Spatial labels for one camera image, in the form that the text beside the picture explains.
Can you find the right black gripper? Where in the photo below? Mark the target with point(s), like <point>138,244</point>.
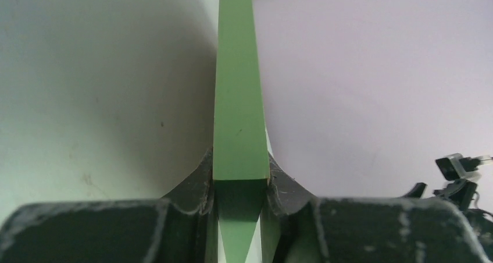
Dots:
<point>462,193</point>

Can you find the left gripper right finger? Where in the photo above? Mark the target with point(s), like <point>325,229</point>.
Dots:
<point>297,226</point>

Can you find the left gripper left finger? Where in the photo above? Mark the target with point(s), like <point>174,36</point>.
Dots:
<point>179,227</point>

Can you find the wooden picture frame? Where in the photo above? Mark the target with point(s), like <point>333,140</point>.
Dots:
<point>241,170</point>

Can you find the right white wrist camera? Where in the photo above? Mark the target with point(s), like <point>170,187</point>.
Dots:
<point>456,166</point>

